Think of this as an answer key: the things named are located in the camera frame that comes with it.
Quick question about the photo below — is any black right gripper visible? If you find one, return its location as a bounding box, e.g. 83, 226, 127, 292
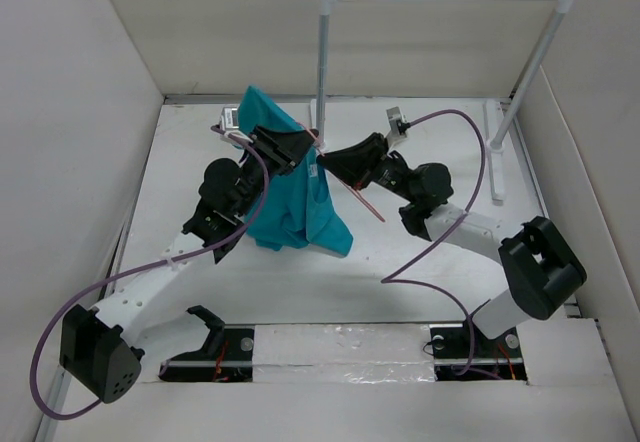
317, 131, 418, 203

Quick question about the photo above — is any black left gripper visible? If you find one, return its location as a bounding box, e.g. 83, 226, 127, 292
235, 126, 318, 218

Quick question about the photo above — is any pink wire hanger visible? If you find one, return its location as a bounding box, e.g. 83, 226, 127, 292
296, 122, 386, 223

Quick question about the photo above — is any teal t shirt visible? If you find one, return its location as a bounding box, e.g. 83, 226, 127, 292
238, 86, 353, 257

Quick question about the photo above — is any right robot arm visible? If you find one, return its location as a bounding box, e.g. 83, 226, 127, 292
317, 133, 587, 355

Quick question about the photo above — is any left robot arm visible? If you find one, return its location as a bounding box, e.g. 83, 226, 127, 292
60, 126, 314, 403

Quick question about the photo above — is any white clothes rack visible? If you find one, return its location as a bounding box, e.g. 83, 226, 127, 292
311, 0, 575, 204

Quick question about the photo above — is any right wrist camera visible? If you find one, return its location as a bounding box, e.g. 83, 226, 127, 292
386, 107, 410, 148

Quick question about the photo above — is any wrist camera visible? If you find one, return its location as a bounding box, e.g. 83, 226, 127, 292
219, 105, 239, 132
386, 107, 410, 148

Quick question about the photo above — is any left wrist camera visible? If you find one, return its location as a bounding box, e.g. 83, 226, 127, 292
219, 105, 239, 132

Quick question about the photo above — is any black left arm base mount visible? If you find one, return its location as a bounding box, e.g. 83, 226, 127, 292
158, 306, 255, 383

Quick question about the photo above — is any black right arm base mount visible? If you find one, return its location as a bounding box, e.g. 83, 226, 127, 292
422, 322, 527, 382

